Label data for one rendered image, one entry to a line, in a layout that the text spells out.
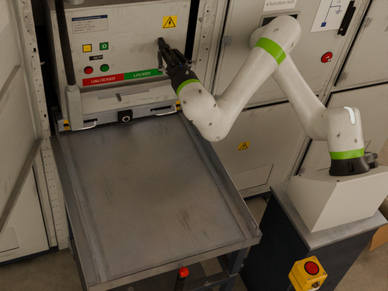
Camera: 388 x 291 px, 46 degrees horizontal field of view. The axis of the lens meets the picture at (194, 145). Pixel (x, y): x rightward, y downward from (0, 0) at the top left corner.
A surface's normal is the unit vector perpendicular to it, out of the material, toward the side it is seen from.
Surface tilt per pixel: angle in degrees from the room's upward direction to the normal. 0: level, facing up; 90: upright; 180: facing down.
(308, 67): 90
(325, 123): 91
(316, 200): 90
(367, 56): 90
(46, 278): 0
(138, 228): 0
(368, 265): 0
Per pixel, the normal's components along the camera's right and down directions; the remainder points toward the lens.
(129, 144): 0.11, -0.69
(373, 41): 0.37, 0.69
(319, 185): -0.93, 0.17
